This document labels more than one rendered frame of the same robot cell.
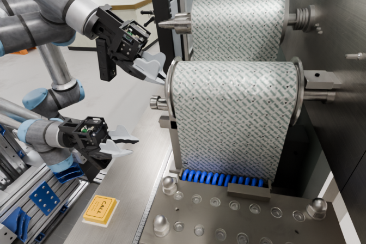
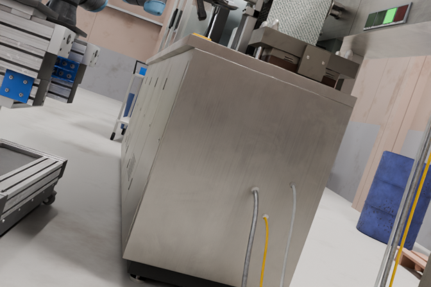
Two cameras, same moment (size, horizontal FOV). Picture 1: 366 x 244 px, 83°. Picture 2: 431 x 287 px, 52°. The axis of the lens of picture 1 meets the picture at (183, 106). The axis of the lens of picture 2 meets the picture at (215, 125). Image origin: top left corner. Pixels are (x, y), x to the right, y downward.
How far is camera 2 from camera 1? 173 cm
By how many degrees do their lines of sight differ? 43
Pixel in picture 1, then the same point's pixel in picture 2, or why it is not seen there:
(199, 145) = (280, 16)
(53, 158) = not seen: outside the picture
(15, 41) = not seen: outside the picture
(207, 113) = not seen: outside the picture
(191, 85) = not seen: outside the picture
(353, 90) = (350, 2)
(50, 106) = not seen: outside the picture
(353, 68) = not seen: outside the picture
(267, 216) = not seen: hidden behind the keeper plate
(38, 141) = not seen: outside the picture
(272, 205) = not seen: hidden behind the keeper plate
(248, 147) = (305, 25)
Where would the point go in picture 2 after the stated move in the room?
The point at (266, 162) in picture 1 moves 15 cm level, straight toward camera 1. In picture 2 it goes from (311, 39) to (319, 32)
